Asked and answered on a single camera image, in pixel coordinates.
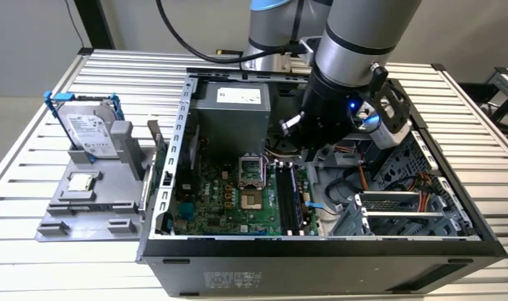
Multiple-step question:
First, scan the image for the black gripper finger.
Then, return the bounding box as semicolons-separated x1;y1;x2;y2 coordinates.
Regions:
279;112;323;163

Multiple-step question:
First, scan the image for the black round cooler fan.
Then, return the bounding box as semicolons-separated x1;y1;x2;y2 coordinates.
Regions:
267;134;301;155

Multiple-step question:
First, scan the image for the grey power supply unit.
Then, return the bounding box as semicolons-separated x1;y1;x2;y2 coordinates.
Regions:
189;80;273;157

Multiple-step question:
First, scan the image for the thin locking lever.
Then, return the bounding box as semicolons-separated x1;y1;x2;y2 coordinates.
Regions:
261;156;276;187

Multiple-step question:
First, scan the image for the metal socket cover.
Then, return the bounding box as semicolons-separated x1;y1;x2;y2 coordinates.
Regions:
239;152;267;187

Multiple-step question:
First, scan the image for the CPU socket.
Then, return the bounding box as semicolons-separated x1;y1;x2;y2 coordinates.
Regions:
241;187;267;211

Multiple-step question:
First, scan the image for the green motherboard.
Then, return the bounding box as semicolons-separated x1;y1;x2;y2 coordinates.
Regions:
173;158;321;236

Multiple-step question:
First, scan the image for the green graphics card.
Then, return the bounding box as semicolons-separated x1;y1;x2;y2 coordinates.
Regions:
139;116;171;220

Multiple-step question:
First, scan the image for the silver disk bay with bars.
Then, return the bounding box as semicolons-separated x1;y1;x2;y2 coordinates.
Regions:
332;189;472;236

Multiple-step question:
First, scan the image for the black open PC case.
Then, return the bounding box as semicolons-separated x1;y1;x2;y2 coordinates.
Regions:
135;66;508;296

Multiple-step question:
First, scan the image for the grey parts rack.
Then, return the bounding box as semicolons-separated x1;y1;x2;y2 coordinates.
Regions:
33;124;171;244

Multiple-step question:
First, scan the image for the hard disk in blue carrier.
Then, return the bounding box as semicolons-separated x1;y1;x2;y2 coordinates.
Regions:
44;90;127;164

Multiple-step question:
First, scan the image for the silver CPU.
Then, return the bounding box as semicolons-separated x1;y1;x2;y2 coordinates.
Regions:
67;175;97;192

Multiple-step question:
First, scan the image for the black looped wire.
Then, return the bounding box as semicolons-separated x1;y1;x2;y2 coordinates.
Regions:
323;174;365;208

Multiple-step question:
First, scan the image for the thin orange wire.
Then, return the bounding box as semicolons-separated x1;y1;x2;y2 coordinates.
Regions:
357;164;369;191

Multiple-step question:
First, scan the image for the orange power wire bundle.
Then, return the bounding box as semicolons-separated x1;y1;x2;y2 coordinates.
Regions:
405;171;433;213

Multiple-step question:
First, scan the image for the metal frame side table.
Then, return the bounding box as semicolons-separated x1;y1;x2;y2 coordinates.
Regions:
457;66;508;140

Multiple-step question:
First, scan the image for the black upright post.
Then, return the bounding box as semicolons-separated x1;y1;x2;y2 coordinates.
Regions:
73;0;116;51

